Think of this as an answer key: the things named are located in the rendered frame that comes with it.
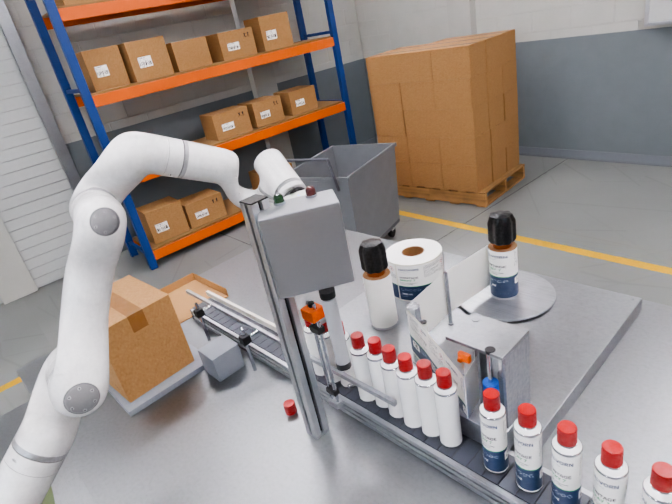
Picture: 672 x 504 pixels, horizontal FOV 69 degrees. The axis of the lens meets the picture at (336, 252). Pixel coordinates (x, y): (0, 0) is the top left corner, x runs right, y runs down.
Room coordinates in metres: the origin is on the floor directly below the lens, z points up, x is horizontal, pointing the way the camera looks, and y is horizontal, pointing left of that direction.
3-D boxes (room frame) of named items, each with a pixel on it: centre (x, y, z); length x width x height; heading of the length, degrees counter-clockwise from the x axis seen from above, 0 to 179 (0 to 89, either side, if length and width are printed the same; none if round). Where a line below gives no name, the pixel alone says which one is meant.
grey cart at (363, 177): (3.77, -0.16, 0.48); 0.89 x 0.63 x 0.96; 144
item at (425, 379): (0.87, -0.14, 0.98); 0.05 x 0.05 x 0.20
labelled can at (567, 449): (0.63, -0.34, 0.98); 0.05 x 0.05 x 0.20
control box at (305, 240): (0.99, 0.06, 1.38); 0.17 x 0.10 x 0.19; 94
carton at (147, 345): (1.45, 0.74, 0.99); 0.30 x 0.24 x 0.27; 41
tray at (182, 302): (1.90, 0.68, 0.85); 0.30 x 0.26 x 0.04; 39
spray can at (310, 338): (1.18, 0.11, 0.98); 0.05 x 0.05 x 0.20
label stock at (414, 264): (1.54, -0.26, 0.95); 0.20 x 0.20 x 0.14
